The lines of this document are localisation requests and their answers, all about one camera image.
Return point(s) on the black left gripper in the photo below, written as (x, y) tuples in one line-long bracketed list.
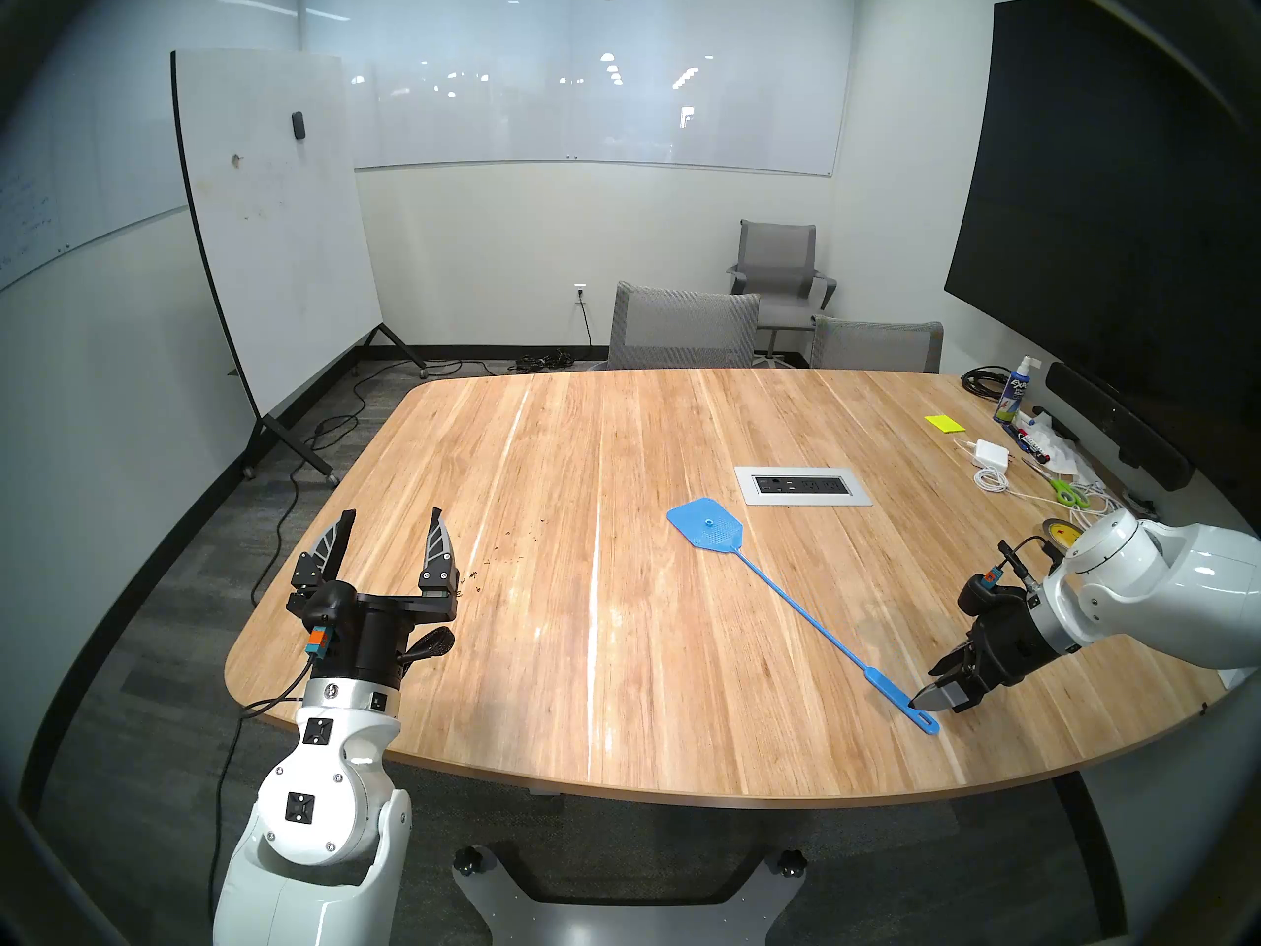
[(369, 643)]

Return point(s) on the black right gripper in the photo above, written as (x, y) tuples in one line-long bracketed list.
[(1010, 639)]

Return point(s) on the blue plastic fly swatter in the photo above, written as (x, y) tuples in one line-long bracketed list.
[(704, 523)]

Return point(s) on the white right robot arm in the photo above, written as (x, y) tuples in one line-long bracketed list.
[(1182, 589)]

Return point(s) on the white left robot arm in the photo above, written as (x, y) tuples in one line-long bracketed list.
[(315, 806)]

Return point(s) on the black yellow tape roll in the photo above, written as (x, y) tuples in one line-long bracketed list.
[(1059, 532)]

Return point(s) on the black table leg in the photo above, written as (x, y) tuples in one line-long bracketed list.
[(1089, 836)]

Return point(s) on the white power adapter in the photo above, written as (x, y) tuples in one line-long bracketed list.
[(992, 454)]

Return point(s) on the grey table power outlet box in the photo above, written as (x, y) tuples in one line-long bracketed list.
[(803, 485)]

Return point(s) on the pack of whiteboard markers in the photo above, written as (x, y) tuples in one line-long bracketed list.
[(1031, 443)]

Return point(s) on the crumpled white cloth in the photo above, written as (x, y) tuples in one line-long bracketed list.
[(1069, 458)]

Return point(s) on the yellow sticky note pad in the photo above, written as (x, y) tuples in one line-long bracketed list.
[(946, 423)]

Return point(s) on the black oblong object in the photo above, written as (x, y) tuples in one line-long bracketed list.
[(1059, 428)]

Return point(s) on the whiteboard cleaner spray bottle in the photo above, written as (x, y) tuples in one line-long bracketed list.
[(1013, 392)]

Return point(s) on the black video sound bar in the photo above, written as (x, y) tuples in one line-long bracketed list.
[(1113, 420)]

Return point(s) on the freestanding whiteboard with black stand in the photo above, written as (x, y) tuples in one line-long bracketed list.
[(281, 244)]

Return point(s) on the grey mesh office chair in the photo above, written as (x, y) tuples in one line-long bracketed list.
[(877, 347), (683, 328)]

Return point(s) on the grey armrest office chair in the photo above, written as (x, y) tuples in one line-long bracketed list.
[(778, 264)]

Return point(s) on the wall whiteboard with blue writing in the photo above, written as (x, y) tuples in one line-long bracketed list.
[(89, 175)]

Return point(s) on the large black wall screen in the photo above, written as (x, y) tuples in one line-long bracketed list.
[(1123, 215)]

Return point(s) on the wide glass wall whiteboard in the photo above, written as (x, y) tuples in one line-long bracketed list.
[(611, 106)]

